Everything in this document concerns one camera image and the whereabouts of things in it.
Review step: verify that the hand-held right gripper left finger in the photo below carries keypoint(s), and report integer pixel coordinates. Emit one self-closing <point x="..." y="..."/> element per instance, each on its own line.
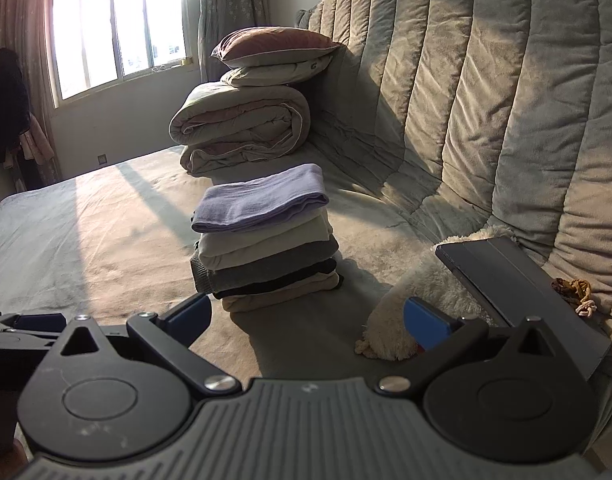
<point x="188" y="317"/>

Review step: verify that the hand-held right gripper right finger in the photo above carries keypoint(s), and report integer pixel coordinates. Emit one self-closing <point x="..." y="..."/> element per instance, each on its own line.
<point x="426" y="320"/>

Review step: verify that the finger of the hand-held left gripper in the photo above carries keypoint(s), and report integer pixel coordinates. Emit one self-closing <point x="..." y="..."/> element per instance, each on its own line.
<point x="35" y="324"/>

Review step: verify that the purple pants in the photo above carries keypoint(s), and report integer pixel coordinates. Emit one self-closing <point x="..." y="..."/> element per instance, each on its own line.
<point x="261" y="200"/>

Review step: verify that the dark hanging clothes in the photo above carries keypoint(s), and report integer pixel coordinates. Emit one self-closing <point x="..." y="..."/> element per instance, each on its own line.
<point x="3" y="105"/>

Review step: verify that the white plush toy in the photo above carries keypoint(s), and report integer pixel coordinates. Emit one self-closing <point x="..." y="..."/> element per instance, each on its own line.
<point x="436" y="280"/>

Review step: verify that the folded grey garment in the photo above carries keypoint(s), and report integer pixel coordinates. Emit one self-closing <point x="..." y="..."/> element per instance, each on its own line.
<point x="276" y="270"/>

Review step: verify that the tablet in dark case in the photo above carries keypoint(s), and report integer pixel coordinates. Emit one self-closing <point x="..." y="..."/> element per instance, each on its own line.
<point x="526" y="285"/>

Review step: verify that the folded white garment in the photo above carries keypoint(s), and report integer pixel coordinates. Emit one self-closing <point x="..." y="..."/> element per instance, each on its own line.
<point x="266" y="245"/>

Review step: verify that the folded black garment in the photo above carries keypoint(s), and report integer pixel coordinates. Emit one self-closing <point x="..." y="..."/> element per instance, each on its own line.
<point x="296" y="280"/>

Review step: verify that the folded beige pink quilt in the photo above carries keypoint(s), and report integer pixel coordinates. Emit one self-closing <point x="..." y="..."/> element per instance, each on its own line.
<point x="235" y="120"/>

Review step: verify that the grey quilted headboard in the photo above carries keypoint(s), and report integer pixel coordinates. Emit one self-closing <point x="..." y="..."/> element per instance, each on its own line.
<point x="486" y="85"/>

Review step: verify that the pink pillow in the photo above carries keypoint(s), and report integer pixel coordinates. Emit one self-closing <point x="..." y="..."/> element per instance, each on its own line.
<point x="276" y="45"/>

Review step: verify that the window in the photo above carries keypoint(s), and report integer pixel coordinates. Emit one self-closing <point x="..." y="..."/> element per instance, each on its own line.
<point x="95" y="25"/>

